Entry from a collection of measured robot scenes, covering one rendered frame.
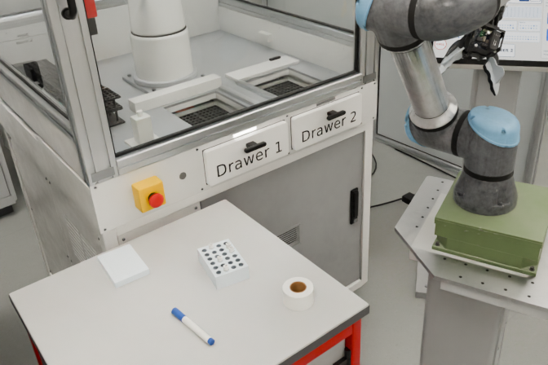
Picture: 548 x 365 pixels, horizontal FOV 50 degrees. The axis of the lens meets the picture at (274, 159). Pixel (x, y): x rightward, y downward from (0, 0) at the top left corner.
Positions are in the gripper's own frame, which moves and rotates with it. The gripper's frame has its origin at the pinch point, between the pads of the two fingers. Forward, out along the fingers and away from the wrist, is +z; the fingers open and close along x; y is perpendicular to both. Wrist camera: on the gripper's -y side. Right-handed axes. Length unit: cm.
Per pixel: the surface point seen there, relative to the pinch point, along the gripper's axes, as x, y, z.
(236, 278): -39, -6, 60
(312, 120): -30, -42, 9
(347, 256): 3, -91, 44
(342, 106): -21, -47, 0
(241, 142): -48, -31, 25
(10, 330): -115, -115, 112
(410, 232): 0.9, -15.1, 36.4
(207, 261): -47, -8, 59
